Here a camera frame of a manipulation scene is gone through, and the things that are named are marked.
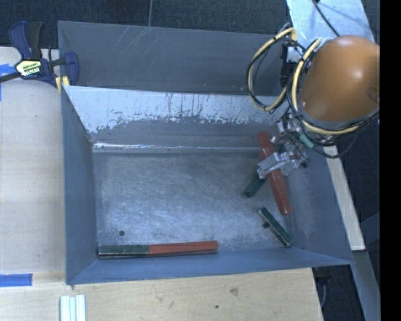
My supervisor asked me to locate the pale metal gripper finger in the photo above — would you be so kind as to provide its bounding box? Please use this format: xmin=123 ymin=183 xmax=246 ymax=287
xmin=257 ymin=163 xmax=290 ymax=181
xmin=257 ymin=153 xmax=284 ymax=171

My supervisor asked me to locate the red-brown block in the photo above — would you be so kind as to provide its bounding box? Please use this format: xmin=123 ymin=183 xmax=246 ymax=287
xmin=148 ymin=240 xmax=219 ymax=257
xmin=257 ymin=131 xmax=293 ymax=217

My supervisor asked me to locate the dark green flat block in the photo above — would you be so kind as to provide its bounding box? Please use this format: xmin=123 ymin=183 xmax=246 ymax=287
xmin=243 ymin=175 xmax=267 ymax=199
xmin=97 ymin=244 xmax=150 ymax=259
xmin=256 ymin=206 xmax=295 ymax=248

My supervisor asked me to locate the grey metal bin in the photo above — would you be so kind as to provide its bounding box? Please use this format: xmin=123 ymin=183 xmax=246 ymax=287
xmin=56 ymin=20 xmax=356 ymax=286

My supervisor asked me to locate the black cylinder on white bracket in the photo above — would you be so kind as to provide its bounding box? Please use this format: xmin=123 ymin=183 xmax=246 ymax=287
xmin=279 ymin=42 xmax=299 ymax=88

